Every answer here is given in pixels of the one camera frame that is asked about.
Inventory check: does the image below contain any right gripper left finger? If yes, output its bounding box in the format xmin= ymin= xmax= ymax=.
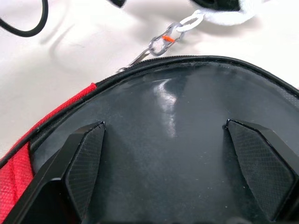
xmin=3 ymin=120 xmax=107 ymax=224

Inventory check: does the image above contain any black and red paddle case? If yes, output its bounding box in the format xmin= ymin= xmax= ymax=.
xmin=0 ymin=55 xmax=299 ymax=224

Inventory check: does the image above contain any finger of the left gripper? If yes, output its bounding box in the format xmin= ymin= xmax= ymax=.
xmin=190 ymin=0 xmax=242 ymax=12
xmin=109 ymin=0 xmax=128 ymax=8

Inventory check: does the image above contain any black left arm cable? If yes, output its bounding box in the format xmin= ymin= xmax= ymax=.
xmin=0 ymin=0 xmax=49 ymax=38

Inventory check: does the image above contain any black rubber table tennis paddle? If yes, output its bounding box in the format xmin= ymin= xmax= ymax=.
xmin=30 ymin=62 xmax=299 ymax=224

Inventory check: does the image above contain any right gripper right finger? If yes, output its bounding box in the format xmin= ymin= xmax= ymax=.
xmin=221 ymin=119 xmax=299 ymax=222

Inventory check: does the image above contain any white plush zipper charm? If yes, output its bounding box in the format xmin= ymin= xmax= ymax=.
xmin=118 ymin=0 xmax=273 ymax=73

